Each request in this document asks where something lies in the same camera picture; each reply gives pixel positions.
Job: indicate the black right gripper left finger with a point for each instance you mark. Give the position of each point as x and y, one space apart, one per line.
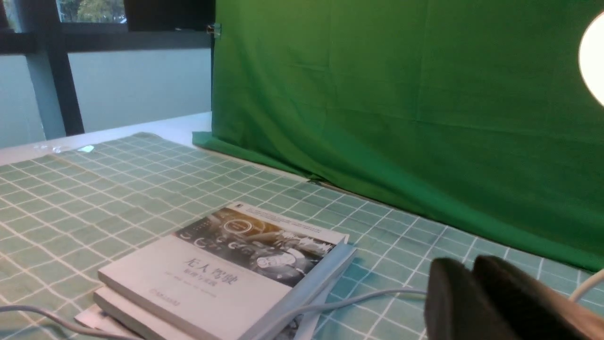
457 308

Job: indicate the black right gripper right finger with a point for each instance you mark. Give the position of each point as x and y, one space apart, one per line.
533 310

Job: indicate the white desk lamp with sockets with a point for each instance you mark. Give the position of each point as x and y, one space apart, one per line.
591 58

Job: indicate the green backdrop cloth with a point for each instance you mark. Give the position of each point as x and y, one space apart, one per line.
472 113

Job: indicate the white self-driving textbook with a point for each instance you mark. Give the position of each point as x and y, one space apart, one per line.
239 273

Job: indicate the white lower book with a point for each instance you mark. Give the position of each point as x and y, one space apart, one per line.
135 318

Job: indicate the metal binder clip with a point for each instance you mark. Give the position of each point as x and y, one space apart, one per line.
214 30

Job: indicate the green checked tablecloth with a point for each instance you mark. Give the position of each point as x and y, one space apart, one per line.
67 212

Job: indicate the dark window frame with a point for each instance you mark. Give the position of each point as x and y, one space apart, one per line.
82 66

